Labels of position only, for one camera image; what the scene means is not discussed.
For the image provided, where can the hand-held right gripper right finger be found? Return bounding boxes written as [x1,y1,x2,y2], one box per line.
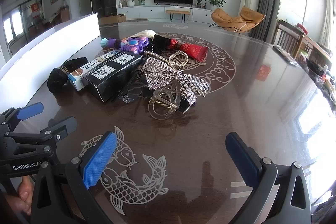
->
[225,132,311,224]

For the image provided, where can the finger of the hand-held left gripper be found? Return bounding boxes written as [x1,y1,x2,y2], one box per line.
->
[0,102,45,126]
[5,116,78,151]

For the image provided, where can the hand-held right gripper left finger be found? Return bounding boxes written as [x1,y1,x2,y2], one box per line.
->
[30,131,117,224]

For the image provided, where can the black velvet pouch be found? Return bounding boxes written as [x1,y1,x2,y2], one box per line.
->
[47,57,90,97]

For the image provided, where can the dark wooden desktop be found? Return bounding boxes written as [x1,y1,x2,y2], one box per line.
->
[0,20,336,224]

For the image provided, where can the person's left hand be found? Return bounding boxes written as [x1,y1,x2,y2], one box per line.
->
[17,176,36,215]

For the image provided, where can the white blue printed box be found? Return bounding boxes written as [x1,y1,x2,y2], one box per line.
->
[67,54,116,92]

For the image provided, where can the black printed box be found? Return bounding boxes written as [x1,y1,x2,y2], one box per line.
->
[81,52,145,103]

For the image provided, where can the clear claw hair clip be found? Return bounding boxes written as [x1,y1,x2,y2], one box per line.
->
[149,81,183,120]

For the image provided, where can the purple toy water gun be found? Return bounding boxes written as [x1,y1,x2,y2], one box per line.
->
[100,36,150,55]

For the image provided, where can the rhinestone bow hair clip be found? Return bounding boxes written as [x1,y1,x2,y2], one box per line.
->
[143,56,210,106]

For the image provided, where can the black remote control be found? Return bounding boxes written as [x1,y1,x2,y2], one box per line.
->
[272,45,299,65]

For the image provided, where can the cluttered small bottles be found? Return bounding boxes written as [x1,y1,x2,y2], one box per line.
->
[305,55,336,105]

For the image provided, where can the cardboard box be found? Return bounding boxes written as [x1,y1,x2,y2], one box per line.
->
[98,14,127,26]

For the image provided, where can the red foil packet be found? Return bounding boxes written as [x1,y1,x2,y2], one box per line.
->
[168,39,209,62]

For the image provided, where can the pearl hair clip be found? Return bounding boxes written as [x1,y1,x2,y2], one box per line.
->
[168,51,189,70]

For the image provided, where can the cream knitted cloth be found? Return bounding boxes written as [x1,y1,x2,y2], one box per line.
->
[131,29,158,40]

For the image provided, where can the black velvet scrunchie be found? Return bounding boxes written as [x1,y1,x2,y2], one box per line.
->
[150,34,174,54]

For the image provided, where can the wooden chair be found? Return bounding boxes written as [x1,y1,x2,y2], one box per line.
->
[271,19,300,54]

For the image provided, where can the wooden side table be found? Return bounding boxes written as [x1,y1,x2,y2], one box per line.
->
[296,27,332,62]

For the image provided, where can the white television cabinet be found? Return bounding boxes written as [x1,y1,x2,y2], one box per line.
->
[117,5,215,24]

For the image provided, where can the orange lounge chair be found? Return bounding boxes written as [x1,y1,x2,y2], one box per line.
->
[210,6,266,35]

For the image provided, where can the wooden bench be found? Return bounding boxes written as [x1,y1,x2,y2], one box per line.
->
[165,9,190,23]

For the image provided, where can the large leafy potted plant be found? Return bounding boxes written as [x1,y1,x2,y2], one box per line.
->
[204,0,226,10]

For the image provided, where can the white sheer curtain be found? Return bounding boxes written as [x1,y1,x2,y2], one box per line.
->
[317,0,336,52]

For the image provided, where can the black cable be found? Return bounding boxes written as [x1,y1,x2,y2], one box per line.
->
[110,67,148,104]

